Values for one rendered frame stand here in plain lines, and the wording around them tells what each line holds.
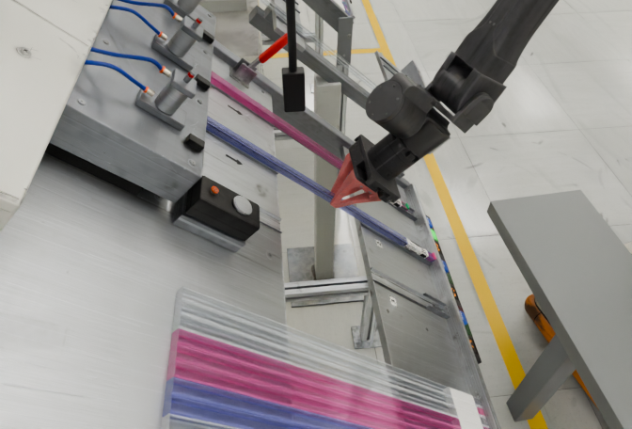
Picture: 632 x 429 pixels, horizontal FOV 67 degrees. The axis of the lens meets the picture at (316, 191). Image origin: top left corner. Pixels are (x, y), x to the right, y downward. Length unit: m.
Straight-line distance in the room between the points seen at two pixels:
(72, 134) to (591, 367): 0.93
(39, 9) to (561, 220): 1.11
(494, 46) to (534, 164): 1.74
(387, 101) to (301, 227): 1.33
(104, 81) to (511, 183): 1.93
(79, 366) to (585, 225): 1.11
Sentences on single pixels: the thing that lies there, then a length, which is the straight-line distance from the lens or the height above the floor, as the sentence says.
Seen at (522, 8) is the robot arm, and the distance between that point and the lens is 0.66.
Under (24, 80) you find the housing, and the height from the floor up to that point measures 1.26.
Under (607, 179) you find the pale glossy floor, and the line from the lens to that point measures 2.44.
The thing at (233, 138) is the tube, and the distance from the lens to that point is 0.65.
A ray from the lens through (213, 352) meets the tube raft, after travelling 0.45.
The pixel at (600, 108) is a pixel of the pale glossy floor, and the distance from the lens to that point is 2.88.
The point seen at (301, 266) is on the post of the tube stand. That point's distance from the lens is 1.78.
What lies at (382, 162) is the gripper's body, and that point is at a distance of 0.69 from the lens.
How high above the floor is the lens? 1.45
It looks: 45 degrees down
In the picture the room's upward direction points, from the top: straight up
